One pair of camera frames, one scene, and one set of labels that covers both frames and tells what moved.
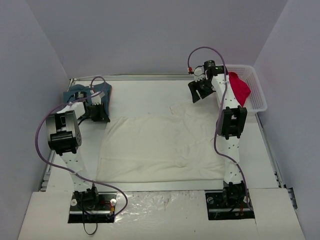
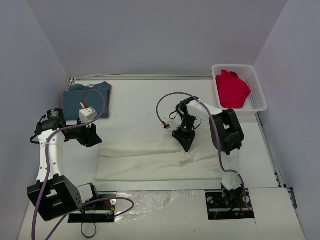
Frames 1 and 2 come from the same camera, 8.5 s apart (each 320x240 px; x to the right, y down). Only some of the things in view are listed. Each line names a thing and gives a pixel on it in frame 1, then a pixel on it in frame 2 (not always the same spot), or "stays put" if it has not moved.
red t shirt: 240,89 stays put
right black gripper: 199,88 to 184,133
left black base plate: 103,212 stays put
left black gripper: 99,113 to 86,135
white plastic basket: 256,102 stays put
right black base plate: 218,210 stays put
